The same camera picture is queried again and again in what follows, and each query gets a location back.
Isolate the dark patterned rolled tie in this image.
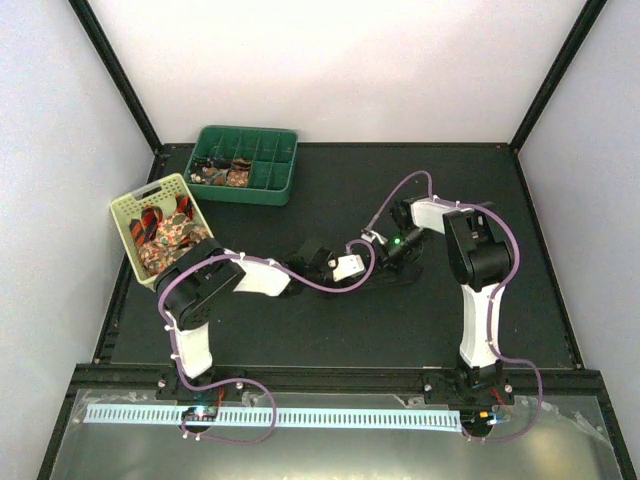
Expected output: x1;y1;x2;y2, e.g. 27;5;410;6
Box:
188;157;231;186

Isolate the brown patterned rolled tie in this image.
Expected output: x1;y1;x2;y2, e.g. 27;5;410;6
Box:
226;158;252;188

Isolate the black aluminium front rail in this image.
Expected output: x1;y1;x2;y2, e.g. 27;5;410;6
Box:
69;364;604;397

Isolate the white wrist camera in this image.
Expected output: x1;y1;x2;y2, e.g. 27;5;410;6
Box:
328;254;366;282
361;229;388;245

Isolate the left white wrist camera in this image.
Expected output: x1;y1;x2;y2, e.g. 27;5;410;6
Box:
328;254;366;282

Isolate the black necktie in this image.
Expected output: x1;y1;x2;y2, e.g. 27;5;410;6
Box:
358;265;424;291

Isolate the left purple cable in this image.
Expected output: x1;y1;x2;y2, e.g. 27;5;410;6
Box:
157;238;376;444

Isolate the green floral patterned tie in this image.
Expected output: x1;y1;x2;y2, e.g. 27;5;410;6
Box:
137;212;211;276

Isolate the left black frame post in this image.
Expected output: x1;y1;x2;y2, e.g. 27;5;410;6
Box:
68;0;163;154

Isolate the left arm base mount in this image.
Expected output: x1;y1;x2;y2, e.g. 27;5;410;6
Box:
156;367;246;421

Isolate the right black frame post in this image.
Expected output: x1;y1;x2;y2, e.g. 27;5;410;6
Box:
509;0;608;154

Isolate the green compartment tray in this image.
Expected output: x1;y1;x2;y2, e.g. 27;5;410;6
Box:
183;125;298;206

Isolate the purple cable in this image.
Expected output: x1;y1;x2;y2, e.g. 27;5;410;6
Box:
157;238;376;444
362;170;546;444

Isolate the orange black striped tie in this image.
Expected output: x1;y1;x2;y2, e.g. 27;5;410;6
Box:
129;194;194;247

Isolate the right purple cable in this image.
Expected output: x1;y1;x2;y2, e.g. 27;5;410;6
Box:
362;170;546;444

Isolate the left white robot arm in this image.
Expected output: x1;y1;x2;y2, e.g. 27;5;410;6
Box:
154;238;376;399

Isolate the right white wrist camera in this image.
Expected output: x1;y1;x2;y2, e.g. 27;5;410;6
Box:
361;229;388;245

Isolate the black frame post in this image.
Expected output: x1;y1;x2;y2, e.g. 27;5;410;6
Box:
68;0;163;154
509;0;608;154

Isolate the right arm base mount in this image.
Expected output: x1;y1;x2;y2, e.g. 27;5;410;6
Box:
423;368;514;441

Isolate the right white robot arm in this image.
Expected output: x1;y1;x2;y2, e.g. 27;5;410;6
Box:
363;196;519;403

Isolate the pale green perforated basket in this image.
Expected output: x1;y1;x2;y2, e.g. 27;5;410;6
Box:
110;174;213;290

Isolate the white slotted cable duct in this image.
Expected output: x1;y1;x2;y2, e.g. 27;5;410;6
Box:
84;404;462;433

